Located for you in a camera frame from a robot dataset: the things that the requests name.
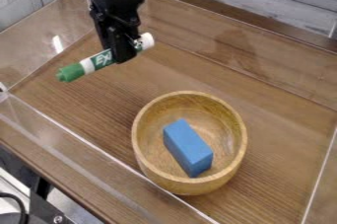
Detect black cable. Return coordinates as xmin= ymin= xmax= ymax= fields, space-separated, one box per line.
xmin=0 ymin=191 xmax=31 ymax=224

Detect brown wooden bowl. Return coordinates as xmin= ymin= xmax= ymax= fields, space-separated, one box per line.
xmin=132 ymin=91 xmax=248 ymax=195

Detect green Expo marker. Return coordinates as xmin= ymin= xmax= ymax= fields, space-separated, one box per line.
xmin=56 ymin=33 xmax=156 ymax=82

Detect clear acrylic tray walls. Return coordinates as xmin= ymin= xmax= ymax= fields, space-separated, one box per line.
xmin=0 ymin=0 xmax=337 ymax=224

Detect blue rectangular block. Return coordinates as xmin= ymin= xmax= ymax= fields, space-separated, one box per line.
xmin=164 ymin=118 xmax=213 ymax=178

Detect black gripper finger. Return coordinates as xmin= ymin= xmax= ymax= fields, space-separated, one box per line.
xmin=108 ymin=26 xmax=140 ymax=64
xmin=94 ymin=18 xmax=111 ymax=49

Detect black metal table bracket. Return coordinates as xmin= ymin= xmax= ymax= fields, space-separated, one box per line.
xmin=30 ymin=178 xmax=75 ymax=224

